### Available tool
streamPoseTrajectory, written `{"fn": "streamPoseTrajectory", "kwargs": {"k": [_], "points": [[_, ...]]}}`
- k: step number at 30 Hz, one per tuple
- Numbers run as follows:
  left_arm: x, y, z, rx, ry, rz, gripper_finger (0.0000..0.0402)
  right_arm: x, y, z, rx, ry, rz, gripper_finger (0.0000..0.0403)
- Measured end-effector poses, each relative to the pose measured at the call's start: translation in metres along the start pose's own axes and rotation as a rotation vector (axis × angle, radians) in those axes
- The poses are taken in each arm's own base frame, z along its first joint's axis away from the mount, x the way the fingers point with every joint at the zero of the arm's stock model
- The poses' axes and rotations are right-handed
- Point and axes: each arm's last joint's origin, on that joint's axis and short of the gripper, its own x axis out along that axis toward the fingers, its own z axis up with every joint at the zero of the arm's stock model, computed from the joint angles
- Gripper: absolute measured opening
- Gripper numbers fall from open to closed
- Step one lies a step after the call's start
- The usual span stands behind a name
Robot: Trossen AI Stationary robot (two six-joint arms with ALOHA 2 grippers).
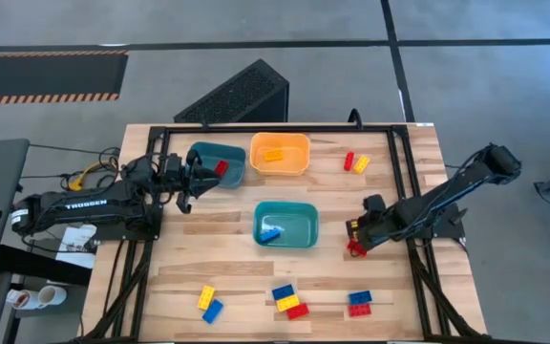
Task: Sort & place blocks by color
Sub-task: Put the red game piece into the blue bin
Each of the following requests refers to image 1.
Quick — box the blue toy building block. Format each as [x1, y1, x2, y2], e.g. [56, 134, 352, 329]
[348, 290, 373, 306]
[259, 227, 282, 244]
[271, 283, 296, 302]
[201, 298, 225, 325]

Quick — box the teal plastic bin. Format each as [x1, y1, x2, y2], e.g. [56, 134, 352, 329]
[252, 201, 321, 249]

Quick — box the slate blue plastic bin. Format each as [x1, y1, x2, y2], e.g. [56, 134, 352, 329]
[188, 140, 247, 190]

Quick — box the black hazard-striped floor mat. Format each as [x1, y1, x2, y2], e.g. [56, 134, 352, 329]
[0, 50, 130, 106]

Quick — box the white mug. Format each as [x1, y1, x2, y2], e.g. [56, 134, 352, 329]
[6, 289, 41, 312]
[37, 284, 68, 309]

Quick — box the black arched handle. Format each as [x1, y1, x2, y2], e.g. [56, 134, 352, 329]
[347, 108, 365, 131]

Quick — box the white paper sheet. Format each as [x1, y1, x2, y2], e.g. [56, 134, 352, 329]
[54, 224, 98, 269]

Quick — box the black perforated computer case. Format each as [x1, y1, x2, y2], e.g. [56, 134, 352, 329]
[173, 58, 290, 124]

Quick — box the yellow cable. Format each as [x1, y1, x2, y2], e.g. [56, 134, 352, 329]
[67, 161, 118, 192]

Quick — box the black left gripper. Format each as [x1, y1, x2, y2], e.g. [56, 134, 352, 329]
[159, 149, 222, 215]

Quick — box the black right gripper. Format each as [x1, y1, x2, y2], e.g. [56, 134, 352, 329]
[346, 194, 400, 255]

